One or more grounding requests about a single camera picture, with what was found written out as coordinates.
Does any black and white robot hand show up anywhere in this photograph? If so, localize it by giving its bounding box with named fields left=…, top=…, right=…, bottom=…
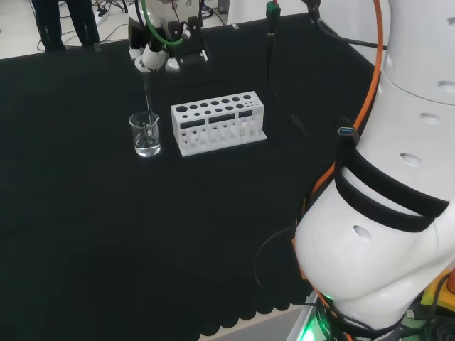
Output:
left=127, top=0, right=211, bottom=75

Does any white test tube rack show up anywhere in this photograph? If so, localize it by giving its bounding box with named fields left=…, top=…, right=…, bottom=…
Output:
left=170, top=90, right=268, bottom=158

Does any green connector plug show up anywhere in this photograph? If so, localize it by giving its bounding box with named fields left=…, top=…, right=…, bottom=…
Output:
left=265, top=0, right=282, bottom=23

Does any clear glass beaker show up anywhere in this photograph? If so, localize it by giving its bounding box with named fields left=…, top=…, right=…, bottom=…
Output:
left=128, top=110, right=162, bottom=158

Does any person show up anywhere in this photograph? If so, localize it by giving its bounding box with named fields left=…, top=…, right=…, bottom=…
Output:
left=30, top=0, right=102, bottom=53

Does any black bench cloth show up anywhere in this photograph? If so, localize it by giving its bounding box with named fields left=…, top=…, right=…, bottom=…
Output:
left=0, top=12, right=378, bottom=341

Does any yellow stop button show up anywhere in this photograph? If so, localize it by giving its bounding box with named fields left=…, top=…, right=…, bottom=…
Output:
left=422, top=268, right=455, bottom=315

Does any green cable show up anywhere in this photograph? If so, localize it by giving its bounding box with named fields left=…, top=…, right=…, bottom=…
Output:
left=139, top=0, right=186, bottom=48

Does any thin black cable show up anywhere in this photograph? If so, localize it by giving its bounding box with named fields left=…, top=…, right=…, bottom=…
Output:
left=265, top=31, right=311, bottom=138

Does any thick black cable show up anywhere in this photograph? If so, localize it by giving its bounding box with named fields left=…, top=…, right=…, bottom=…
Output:
left=304, top=0, right=388, bottom=50

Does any orange cable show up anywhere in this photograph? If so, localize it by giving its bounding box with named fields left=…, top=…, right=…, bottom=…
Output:
left=291, top=0, right=388, bottom=281

